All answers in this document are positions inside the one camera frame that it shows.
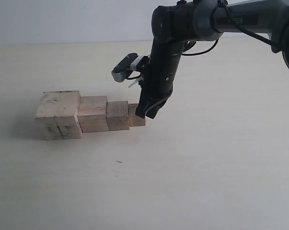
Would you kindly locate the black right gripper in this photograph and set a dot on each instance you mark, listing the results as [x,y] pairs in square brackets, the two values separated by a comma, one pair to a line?
[157,84]

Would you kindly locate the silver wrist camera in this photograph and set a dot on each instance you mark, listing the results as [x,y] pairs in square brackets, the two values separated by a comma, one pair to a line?
[131,67]

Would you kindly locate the second largest wooden cube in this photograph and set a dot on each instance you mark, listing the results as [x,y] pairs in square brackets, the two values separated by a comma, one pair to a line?
[92,114]

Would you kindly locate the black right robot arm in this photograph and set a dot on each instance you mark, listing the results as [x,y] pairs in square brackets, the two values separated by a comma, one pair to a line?
[205,20]

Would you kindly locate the smallest wooden cube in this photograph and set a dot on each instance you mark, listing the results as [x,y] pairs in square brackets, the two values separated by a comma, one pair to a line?
[134,120]

